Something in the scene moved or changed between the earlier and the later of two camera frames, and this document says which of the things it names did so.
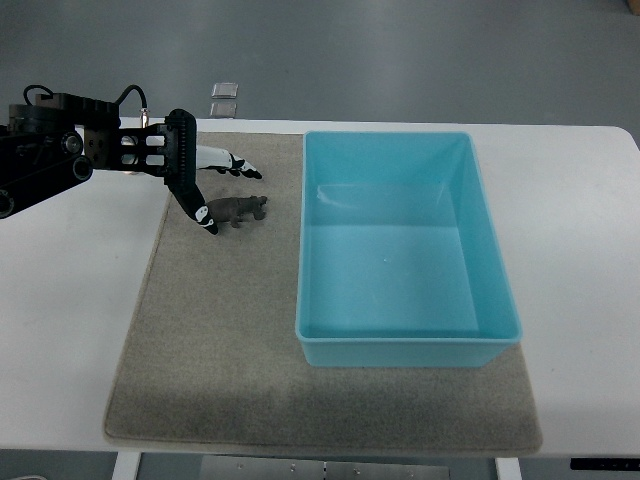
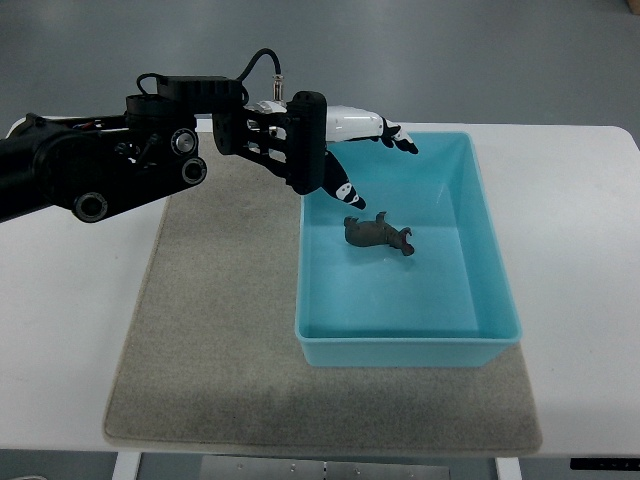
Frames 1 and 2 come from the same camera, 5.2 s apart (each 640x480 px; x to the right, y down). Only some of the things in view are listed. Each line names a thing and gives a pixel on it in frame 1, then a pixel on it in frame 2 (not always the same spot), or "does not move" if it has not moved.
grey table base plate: [220, 467] does not move
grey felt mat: [209, 353] does not move
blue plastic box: [401, 260] does not move
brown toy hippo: [234, 209] to [377, 233]
